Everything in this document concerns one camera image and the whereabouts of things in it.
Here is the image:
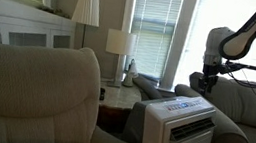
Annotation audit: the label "floor lamp pleated shade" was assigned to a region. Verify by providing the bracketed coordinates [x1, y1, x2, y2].
[67, 0, 104, 52]

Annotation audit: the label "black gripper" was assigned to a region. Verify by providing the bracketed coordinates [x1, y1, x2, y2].
[196, 62, 222, 99]

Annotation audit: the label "small white jug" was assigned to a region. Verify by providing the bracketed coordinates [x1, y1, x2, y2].
[121, 57, 142, 89]

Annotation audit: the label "marble top side table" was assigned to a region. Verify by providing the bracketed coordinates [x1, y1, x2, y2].
[93, 79, 144, 138]

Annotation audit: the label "beige upholstered armchair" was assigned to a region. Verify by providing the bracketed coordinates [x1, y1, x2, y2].
[0, 35, 163, 143]

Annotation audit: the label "table lamp cylindrical white shade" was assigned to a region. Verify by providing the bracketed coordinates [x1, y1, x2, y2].
[100, 27, 139, 90]

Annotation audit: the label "white and grey portable heater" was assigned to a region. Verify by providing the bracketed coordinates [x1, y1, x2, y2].
[120, 86, 220, 143]

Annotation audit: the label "white built-in shelf cabinet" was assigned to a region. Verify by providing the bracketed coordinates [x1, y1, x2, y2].
[0, 0, 81, 57]

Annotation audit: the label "dark decorative branches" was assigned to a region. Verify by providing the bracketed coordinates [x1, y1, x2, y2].
[36, 2, 74, 20]

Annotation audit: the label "tall window grey blinds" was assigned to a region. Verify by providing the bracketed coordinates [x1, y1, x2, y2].
[122, 0, 185, 84]

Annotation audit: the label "grey sofa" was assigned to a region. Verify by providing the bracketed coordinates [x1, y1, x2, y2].
[166, 68, 256, 143]

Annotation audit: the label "small dark object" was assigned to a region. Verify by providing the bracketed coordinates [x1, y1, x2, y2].
[98, 87, 107, 102]

